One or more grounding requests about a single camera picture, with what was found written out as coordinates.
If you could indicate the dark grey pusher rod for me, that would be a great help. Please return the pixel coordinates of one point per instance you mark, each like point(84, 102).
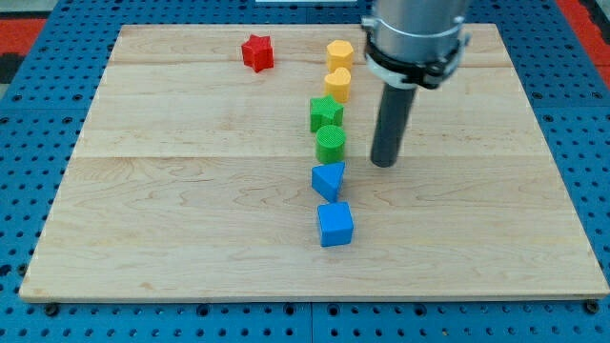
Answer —
point(392, 118)

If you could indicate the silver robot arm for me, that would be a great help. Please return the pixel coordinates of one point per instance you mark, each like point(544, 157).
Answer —
point(410, 44)

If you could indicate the yellow heart block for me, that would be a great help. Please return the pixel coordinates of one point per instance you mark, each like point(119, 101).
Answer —
point(338, 84)

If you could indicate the yellow hexagon block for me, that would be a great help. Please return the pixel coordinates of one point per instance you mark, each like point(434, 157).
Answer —
point(339, 54)

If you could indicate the green star block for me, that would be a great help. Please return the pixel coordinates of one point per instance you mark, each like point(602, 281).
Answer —
point(325, 111)

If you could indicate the green cylinder block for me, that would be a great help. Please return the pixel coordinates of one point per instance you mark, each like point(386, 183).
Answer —
point(329, 144)

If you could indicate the blue triangle block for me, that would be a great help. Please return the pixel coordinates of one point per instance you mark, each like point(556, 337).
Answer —
point(327, 180)

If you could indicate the blue cube block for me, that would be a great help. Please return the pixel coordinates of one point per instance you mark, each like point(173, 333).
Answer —
point(335, 224)

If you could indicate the red star block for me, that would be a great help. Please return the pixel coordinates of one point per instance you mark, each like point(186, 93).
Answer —
point(258, 53)

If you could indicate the wooden board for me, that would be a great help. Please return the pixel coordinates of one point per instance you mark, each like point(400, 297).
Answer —
point(190, 182)

